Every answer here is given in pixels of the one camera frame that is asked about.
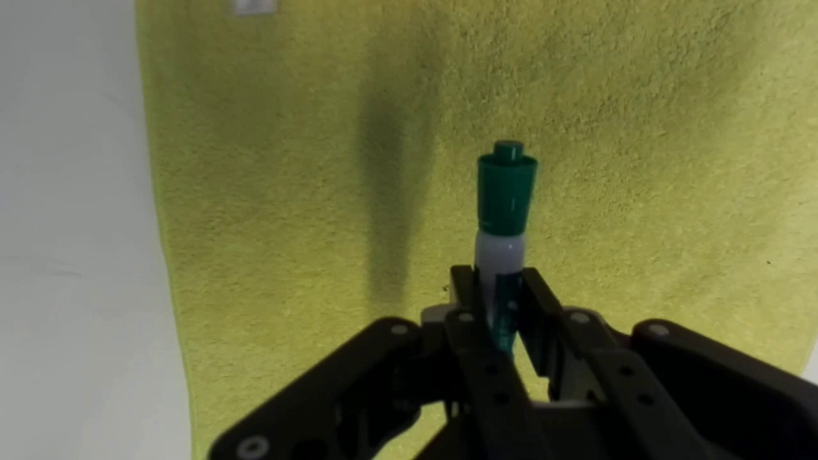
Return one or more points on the green marker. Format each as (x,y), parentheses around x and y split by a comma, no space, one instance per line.
(506,196)

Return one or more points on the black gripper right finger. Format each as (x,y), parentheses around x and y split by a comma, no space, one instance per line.
(681,392)

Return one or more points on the yellow towel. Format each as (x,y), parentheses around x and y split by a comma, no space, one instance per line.
(640,130)

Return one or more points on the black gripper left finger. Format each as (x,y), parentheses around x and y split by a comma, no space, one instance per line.
(383,392)

